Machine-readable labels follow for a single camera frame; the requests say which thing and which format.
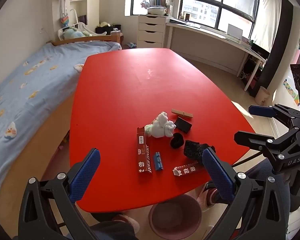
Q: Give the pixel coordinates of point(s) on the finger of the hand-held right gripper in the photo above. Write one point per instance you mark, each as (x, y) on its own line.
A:
(250, 138)
(259, 110)

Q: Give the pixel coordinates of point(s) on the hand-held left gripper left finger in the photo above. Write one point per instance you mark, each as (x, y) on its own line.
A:
(86, 175)

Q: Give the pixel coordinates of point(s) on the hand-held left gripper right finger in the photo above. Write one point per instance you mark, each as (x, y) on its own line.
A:
(217, 175)

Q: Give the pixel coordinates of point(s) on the short red carton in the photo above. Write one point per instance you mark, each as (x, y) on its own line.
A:
(187, 170)

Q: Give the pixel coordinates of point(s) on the black sock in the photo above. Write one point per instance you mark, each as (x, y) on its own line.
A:
(195, 150)

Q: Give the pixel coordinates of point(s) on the pink plastic bin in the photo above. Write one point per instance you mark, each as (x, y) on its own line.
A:
(175, 217)

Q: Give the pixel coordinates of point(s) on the long red cardboard box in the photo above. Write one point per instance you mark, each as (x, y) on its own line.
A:
(143, 152)

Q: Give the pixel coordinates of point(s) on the small black box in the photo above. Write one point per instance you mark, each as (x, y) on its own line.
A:
(183, 124)

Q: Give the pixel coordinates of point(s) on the small blue plastic piece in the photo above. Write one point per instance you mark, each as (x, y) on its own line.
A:
(158, 160)

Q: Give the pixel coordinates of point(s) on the white green fluffy sock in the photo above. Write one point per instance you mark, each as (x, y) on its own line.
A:
(160, 127)

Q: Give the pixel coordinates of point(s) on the white floor bucket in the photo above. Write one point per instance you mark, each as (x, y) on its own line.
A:
(262, 95)

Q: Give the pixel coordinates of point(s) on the pink white slipper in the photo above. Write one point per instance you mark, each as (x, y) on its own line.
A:
(208, 196)
(127, 222)

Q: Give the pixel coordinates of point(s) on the black scrunchie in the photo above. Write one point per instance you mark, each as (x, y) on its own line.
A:
(177, 140)

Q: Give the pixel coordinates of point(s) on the person's left leg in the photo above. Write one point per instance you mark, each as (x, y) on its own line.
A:
(110, 231)

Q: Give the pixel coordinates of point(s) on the tan wooden block strip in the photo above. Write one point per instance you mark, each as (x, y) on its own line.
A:
(182, 113)

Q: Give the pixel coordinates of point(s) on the black tall panel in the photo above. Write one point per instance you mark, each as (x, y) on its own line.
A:
(282, 42)

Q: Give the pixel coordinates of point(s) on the white flat panel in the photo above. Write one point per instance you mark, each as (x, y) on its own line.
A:
(234, 31)

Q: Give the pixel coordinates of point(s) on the long white desk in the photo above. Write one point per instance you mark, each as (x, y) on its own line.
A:
(202, 47)

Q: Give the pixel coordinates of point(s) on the white curtain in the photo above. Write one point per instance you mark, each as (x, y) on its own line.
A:
(265, 22)

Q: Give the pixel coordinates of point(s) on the bed with blue sheet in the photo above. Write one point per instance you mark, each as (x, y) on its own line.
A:
(27, 92)

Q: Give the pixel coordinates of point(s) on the black framed window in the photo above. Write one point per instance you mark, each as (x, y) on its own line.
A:
(205, 5)

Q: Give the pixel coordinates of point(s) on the white drawer unit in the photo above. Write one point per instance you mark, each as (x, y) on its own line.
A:
(150, 33)

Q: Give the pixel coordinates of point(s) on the green blue plush toy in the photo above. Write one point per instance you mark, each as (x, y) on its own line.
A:
(73, 33)

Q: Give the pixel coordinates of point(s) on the black storage bin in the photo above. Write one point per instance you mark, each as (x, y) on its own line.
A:
(105, 30)

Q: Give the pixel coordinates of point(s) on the row of books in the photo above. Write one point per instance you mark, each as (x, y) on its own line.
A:
(160, 1)

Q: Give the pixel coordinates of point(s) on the straw hat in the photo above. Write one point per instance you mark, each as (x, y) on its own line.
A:
(103, 24)

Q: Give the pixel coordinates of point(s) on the rainbow heart hanging toy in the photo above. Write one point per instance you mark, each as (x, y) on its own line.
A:
(64, 20)

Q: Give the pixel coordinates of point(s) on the colourful wall poster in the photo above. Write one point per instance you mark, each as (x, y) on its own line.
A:
(291, 91)

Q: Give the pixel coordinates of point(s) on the small dark desk frame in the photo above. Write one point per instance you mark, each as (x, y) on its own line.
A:
(187, 17)

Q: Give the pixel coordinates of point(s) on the white metal bed rail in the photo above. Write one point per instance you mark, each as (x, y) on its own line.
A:
(62, 32)

